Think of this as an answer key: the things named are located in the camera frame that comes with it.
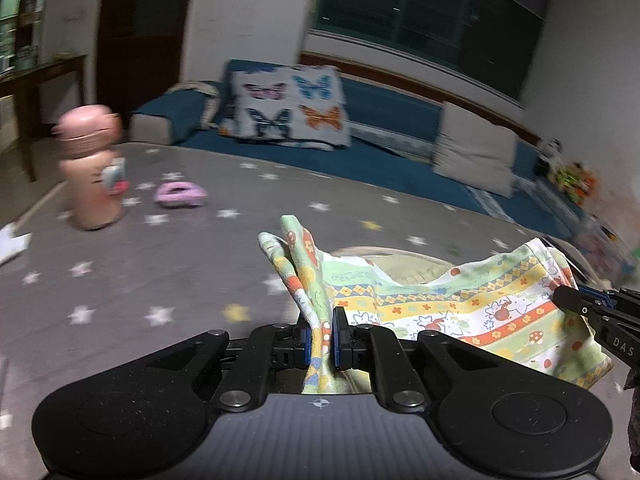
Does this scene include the butterfly print pillow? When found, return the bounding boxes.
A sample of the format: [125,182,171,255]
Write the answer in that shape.
[217,62,354,152]

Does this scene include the white paper sheet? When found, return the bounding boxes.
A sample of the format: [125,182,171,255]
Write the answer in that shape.
[0,224,32,264]

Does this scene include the blue sofa bench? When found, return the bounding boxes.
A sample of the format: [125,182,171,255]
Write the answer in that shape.
[130,57,592,242]

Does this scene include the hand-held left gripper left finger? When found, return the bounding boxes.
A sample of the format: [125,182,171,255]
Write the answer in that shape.
[144,324,314,414]

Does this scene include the colourful printed children's garment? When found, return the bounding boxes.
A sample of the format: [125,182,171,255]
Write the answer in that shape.
[257,214,614,395]

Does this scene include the dark window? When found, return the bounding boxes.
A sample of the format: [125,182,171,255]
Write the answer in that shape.
[304,0,557,107]

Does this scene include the beige cloth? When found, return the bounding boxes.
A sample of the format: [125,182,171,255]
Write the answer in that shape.
[329,245,453,287]

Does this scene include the white pillow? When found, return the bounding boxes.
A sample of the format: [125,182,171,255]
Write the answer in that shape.
[432,102,519,197]

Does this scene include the pink water bottle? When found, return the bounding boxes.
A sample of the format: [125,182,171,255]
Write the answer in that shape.
[54,104,127,231]

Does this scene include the cluttered shelf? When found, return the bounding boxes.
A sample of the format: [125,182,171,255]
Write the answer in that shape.
[0,0,49,79]

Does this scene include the pink toy car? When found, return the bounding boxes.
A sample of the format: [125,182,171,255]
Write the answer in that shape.
[153,179,208,210]

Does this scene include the dark wooden table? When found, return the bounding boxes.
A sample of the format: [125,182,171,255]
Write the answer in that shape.
[0,54,89,184]

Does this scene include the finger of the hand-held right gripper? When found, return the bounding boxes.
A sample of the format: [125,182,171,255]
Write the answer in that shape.
[552,285,602,322]

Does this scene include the colourful plush toys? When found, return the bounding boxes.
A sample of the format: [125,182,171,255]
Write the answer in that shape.
[537,139,599,207]

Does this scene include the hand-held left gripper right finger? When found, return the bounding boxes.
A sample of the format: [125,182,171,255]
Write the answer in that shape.
[332,306,497,413]

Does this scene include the dark wooden door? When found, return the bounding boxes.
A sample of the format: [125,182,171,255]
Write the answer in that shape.
[97,0,197,117]

